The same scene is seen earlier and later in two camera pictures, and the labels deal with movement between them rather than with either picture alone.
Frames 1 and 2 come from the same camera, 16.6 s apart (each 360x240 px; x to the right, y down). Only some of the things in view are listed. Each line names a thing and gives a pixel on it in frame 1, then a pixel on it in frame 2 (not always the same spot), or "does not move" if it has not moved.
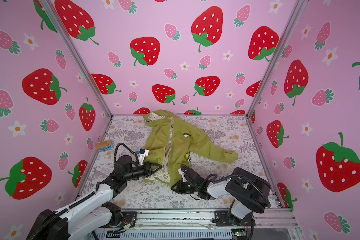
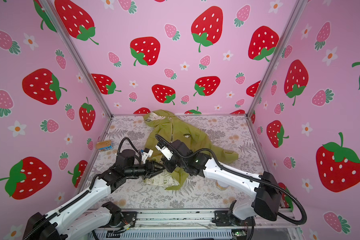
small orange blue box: x=104 y=145 does not move
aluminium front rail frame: x=266 y=224 does not move
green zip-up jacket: x=169 y=141 does not move
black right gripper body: x=184 y=187 -> x=169 y=164
